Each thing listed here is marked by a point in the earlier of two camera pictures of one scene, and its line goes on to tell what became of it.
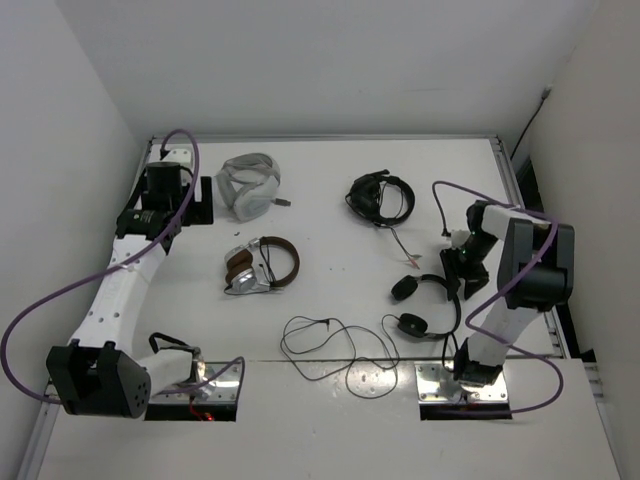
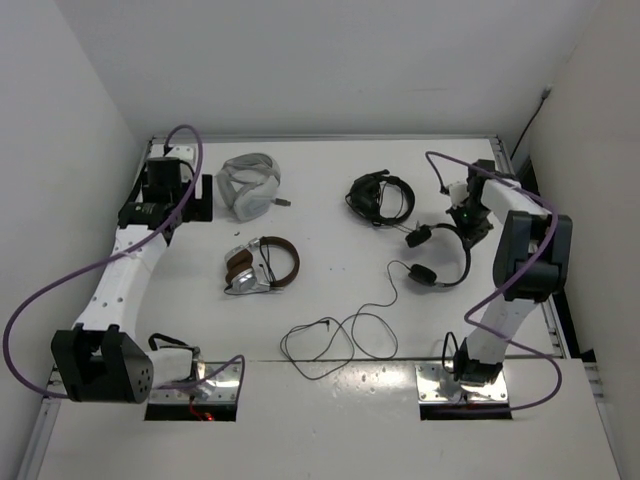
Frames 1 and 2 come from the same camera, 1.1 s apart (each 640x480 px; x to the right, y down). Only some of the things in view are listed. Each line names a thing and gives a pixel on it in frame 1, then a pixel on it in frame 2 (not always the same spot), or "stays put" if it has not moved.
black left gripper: [198, 212] stays put
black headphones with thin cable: [414, 325] to [420, 235]
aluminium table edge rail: [174, 136] stays put
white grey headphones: [248, 184] stays put
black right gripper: [473, 280] to [468, 236]
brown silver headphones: [260, 264] stays put
